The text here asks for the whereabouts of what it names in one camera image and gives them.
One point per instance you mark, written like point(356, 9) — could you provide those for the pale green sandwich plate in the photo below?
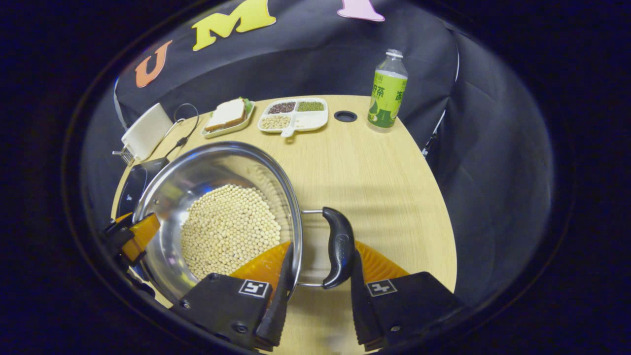
point(244, 122)

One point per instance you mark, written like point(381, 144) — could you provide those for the white toaster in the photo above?
point(148, 130)

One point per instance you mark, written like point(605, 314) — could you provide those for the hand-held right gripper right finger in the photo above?
point(360, 310)

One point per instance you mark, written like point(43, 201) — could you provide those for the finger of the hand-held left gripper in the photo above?
point(116, 226)
point(142, 234)

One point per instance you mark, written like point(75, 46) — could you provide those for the white divided bean tray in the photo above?
point(308, 121)

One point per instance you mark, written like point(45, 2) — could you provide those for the pile of soybeans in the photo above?
point(227, 227)

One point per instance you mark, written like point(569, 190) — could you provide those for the black induction cooktop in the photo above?
point(135, 185)

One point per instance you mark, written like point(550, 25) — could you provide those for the black table grommet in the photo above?
point(345, 116)

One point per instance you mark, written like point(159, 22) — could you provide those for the sandwich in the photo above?
point(226, 114)

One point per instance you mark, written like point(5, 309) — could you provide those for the green label drink bottle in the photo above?
point(387, 98)

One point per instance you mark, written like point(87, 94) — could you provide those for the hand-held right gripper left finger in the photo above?
point(281, 301)

